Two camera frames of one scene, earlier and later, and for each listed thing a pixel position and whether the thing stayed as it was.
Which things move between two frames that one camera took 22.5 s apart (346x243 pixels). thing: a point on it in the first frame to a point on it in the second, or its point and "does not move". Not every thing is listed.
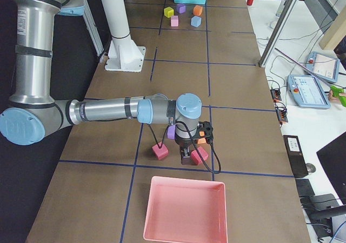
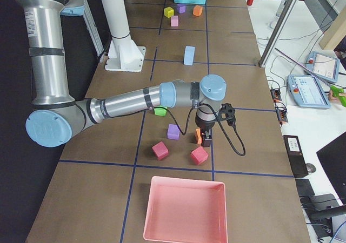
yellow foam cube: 168,12 does not move
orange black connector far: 275,94 does not move
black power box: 295,155 does not move
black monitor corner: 333,159 does not move
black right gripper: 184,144 to 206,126
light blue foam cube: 195,21 to 189,52
